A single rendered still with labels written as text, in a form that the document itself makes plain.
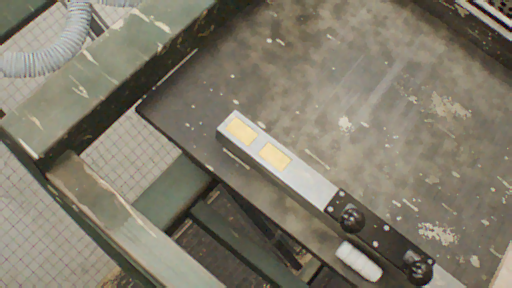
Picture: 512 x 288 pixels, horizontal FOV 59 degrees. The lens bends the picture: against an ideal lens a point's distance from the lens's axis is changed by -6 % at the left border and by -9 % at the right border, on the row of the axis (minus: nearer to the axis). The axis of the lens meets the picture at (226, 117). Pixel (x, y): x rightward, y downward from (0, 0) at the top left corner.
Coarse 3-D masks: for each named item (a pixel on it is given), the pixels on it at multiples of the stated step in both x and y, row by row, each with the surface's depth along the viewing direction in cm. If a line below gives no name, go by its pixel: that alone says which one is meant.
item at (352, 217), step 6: (348, 204) 75; (348, 210) 64; (354, 210) 64; (360, 210) 64; (342, 216) 64; (348, 216) 64; (354, 216) 63; (360, 216) 64; (342, 222) 64; (348, 222) 63; (354, 222) 63; (360, 222) 63; (342, 228) 64; (348, 228) 63; (354, 228) 63; (360, 228) 63; (348, 234) 64
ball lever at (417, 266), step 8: (408, 256) 71; (416, 256) 71; (408, 264) 72; (416, 264) 61; (424, 264) 61; (408, 272) 62; (416, 272) 61; (424, 272) 60; (432, 272) 61; (408, 280) 62; (416, 280) 61; (424, 280) 60
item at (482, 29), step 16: (416, 0) 104; (432, 0) 101; (448, 0) 98; (464, 0) 98; (480, 0) 98; (448, 16) 101; (464, 16) 98; (480, 16) 95; (496, 16) 96; (464, 32) 100; (480, 32) 97; (496, 32) 94; (496, 48) 97
